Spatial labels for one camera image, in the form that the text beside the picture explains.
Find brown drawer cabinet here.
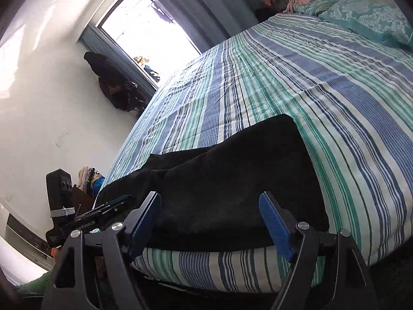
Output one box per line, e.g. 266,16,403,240
71,184,97,217

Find pile of folded clothes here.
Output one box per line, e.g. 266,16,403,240
77,166,105,197

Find white cabinet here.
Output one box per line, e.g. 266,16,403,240
0,197,55,276

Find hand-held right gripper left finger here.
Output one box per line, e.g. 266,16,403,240
41,192,162,310

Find black pants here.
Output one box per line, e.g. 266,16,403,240
97,114,330,252

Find bed with striped sheet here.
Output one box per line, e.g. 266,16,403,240
90,0,413,294

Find window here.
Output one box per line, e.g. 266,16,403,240
100,0,202,84

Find small teal patterned pillow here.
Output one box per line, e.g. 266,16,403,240
293,0,343,17

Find person's left forearm green sleeve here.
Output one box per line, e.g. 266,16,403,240
18,269,54,296

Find large teal patterned pillow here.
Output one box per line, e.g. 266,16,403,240
318,0,413,47

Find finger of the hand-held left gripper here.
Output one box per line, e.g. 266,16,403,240
75,194,133,222

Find wide blue curtain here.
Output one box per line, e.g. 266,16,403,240
132,0,268,55

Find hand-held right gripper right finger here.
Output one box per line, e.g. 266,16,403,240
258,191,379,310

